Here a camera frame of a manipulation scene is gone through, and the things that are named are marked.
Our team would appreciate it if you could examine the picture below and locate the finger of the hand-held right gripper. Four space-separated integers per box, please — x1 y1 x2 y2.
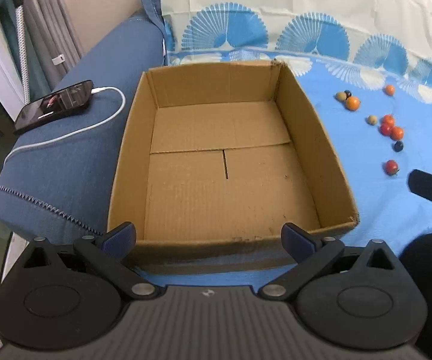
408 170 432 226

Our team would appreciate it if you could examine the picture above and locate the white braided hose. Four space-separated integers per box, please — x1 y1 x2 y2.
6 0 33 103

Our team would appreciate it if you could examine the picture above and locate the white charging cable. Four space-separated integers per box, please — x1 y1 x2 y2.
3 86 127 167

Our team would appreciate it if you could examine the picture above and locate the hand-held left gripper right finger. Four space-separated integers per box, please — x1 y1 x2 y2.
257 222 407 302

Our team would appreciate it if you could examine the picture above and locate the cardboard box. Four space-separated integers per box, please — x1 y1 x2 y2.
107 60 359 271

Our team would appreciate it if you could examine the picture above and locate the grey curtain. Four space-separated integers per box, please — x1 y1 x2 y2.
0 0 85 96

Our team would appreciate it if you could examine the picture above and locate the blue sofa armrest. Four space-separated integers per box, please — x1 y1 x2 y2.
0 0 171 241

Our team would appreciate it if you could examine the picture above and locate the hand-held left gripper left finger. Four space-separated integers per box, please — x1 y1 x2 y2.
11 222 160 301

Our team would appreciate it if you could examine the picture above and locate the black smartphone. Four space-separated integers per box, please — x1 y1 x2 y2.
13 80 94 136

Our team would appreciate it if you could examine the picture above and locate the blue fan-print cloth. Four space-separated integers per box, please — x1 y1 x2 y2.
152 0 432 282

